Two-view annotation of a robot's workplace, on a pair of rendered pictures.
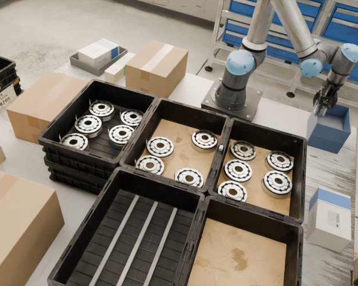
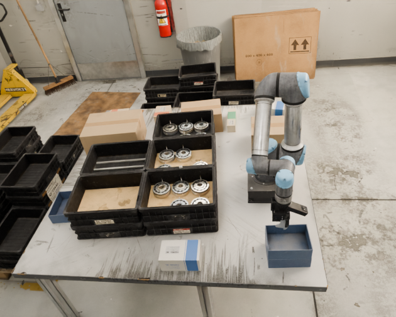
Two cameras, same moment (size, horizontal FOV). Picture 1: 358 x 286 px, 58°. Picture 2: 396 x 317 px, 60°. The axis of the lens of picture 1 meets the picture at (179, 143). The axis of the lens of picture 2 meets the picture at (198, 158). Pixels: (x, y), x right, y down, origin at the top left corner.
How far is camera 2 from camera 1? 187 cm
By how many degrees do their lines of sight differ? 60
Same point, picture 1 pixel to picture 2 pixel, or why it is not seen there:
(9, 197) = (127, 124)
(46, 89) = (203, 105)
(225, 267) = (119, 198)
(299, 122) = not seen: hidden behind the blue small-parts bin
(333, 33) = not seen: outside the picture
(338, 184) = (229, 269)
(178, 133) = (203, 158)
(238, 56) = not seen: hidden behind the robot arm
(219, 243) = (131, 194)
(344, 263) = (154, 273)
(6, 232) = (112, 131)
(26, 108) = (185, 107)
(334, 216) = (175, 250)
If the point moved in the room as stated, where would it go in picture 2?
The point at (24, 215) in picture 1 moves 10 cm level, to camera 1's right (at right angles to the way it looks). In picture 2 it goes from (121, 131) to (121, 139)
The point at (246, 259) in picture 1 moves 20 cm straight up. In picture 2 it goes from (125, 205) to (115, 179)
